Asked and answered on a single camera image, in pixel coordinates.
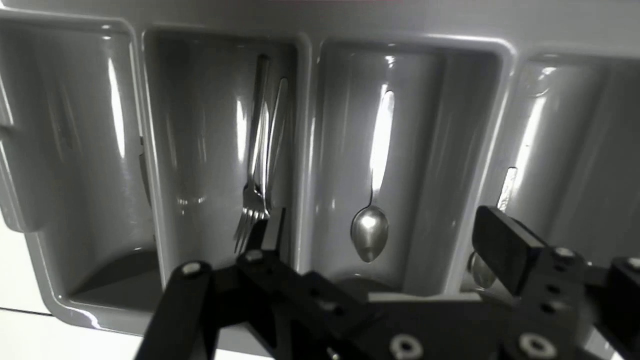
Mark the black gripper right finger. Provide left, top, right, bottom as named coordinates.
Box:
left=470, top=205, right=588, bottom=322

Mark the silver metal fork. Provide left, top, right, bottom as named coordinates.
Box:
left=233, top=52, right=292, bottom=258

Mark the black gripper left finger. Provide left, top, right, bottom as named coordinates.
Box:
left=134, top=258, right=218, bottom=360

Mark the grey plastic cutlery tray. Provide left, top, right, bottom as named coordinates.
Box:
left=0, top=8, right=640, bottom=360

